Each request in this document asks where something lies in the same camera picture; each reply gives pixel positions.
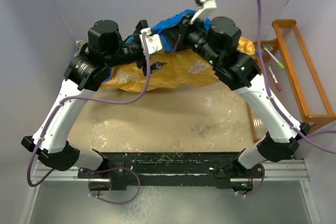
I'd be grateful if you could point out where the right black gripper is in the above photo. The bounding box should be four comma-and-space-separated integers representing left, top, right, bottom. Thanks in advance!
161, 12, 221, 68

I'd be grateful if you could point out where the blue cartoon pillowcase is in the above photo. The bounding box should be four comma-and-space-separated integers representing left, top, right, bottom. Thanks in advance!
101, 8, 257, 92

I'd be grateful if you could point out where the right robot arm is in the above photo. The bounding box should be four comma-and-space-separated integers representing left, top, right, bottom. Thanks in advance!
163, 14, 310, 177

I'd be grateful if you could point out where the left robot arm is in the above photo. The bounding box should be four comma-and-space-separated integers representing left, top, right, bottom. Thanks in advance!
22, 20, 164, 178

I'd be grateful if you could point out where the wooden tiered rack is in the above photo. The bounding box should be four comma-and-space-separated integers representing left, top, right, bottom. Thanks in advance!
261, 19, 335, 132

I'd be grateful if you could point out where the green cap marker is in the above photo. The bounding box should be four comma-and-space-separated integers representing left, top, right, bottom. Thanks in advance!
264, 47, 285, 69

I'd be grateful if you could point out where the pink cap marker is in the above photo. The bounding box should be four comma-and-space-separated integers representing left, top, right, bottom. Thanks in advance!
268, 66, 282, 92

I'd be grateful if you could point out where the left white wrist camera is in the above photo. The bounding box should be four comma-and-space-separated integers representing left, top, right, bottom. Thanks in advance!
139, 27, 164, 56

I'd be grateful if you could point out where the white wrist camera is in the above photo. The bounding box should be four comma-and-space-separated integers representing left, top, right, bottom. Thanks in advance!
139, 27, 164, 56
190, 0, 217, 25

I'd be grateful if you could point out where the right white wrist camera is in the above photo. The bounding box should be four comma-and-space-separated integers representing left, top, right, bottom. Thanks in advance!
190, 0, 217, 25

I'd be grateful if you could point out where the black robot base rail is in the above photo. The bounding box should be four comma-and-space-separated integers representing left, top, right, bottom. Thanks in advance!
78, 152, 264, 191

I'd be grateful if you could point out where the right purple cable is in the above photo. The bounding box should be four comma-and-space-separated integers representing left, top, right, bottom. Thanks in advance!
209, 0, 336, 198

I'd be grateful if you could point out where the purple cable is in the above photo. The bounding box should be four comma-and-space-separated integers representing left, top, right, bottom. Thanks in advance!
209, 0, 336, 198
26, 35, 152, 205

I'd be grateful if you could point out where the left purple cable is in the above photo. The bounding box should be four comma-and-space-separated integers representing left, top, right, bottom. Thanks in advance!
26, 35, 152, 205

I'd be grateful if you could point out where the aluminium frame rail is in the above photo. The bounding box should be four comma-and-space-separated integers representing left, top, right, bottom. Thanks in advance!
31, 160, 309, 182

